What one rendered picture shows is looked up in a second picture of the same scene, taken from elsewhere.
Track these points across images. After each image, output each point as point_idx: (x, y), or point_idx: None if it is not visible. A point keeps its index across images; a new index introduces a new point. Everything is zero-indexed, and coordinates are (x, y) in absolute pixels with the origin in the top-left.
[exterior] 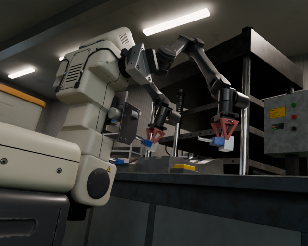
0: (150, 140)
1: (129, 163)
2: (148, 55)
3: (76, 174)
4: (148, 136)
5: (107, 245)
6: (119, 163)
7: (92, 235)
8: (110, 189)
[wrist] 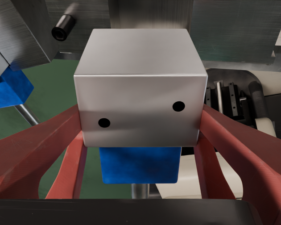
0: (133, 143)
1: (47, 54)
2: None
3: None
4: (78, 180)
5: None
6: (30, 84)
7: None
8: (275, 135)
